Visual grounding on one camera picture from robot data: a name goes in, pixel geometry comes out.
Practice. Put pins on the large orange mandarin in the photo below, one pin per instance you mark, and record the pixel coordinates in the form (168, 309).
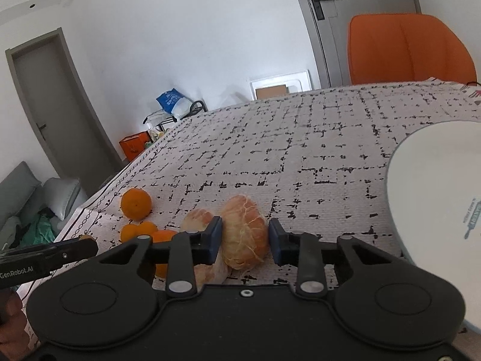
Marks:
(136, 204)

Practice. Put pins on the grey-green sofa cushion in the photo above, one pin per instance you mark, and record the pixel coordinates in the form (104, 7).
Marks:
(17, 191)

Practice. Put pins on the light grey sofa cushion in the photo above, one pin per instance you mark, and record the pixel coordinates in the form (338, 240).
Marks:
(64, 197)

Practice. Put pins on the blue and white plastic bag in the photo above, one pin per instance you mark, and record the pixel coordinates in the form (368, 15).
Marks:
(173, 101)

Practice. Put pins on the orange paper bag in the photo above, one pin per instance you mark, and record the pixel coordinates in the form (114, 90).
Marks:
(134, 146)

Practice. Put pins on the orange chair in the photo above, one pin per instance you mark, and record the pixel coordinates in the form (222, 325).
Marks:
(409, 49)

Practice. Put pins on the small orange kumquat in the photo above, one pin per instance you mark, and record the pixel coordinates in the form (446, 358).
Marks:
(148, 228)
(129, 233)

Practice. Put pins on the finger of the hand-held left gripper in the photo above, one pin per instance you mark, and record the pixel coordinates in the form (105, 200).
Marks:
(75, 250)

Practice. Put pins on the large peeled pomelo piece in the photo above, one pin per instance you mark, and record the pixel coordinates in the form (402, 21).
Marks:
(244, 233)

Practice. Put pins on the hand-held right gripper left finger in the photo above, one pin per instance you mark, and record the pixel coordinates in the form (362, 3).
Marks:
(213, 241)

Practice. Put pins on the white round plate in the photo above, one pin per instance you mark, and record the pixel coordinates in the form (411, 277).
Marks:
(432, 195)

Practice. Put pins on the brown cardboard piece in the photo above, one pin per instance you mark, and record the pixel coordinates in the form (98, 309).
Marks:
(271, 92)

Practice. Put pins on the medium orange mandarin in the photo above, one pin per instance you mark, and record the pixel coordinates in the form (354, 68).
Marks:
(163, 236)

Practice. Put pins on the person's left hand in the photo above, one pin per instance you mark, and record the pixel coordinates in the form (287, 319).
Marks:
(15, 310)

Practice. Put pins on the small peeled pomelo piece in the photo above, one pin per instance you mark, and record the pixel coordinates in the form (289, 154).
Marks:
(197, 220)

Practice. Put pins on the grey-brown interior door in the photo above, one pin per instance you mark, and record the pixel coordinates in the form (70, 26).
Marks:
(64, 112)

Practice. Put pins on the white foam packaging tray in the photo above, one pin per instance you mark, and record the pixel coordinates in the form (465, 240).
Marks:
(280, 81)

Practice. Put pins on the black metal rack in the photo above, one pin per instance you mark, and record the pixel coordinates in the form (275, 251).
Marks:
(195, 106)

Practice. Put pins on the grey patterned tablecloth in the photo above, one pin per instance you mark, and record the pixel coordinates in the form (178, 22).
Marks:
(300, 139)

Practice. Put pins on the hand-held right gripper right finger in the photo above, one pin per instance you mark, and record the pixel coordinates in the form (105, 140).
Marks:
(277, 246)

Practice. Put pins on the green cloth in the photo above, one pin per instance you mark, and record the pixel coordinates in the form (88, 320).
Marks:
(37, 231)

